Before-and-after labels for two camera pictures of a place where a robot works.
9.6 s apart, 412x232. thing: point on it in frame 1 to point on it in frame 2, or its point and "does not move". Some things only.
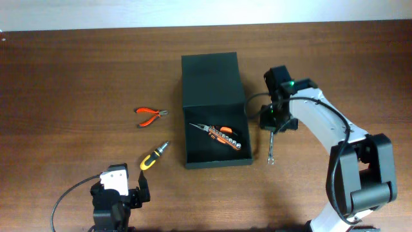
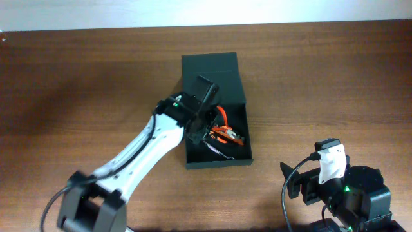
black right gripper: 265,121 to 309,180
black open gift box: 213,96 does not move
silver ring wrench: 271,160 to 218,151
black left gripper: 134,193 to 199,136
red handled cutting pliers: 158,113 to 223,127
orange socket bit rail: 224,138 to 238,139
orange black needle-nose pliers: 225,129 does not move
